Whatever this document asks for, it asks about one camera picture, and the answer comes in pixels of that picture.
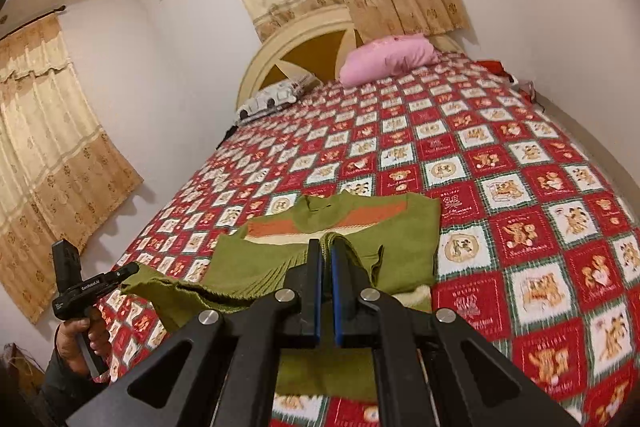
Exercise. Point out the white patterned pillow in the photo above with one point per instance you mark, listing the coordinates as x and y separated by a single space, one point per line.
270 99

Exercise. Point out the curtain rod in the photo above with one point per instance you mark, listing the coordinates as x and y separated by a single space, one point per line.
35 13

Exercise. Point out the cream wooden headboard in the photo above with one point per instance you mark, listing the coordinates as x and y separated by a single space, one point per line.
305 57

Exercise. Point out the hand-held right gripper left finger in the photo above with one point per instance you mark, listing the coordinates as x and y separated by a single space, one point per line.
312 267

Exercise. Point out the pink pillow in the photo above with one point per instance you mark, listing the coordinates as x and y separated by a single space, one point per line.
385 57

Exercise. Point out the red printed bear blanket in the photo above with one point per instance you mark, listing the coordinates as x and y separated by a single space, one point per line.
525 217

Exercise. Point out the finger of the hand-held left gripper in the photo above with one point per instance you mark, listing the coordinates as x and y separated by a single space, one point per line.
124 273

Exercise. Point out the red cloth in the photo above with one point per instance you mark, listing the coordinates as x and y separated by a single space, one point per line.
492 68

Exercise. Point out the person's left forearm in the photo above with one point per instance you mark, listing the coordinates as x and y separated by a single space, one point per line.
65 397

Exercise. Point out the beige floral side curtain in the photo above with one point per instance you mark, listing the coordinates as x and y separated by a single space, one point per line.
50 157

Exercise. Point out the person's left hand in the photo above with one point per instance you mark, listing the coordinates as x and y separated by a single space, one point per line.
69 343

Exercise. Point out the green orange striped knit sweater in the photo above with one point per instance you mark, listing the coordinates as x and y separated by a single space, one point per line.
400 232

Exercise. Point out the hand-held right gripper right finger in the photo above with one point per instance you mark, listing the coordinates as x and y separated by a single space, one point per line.
336 277

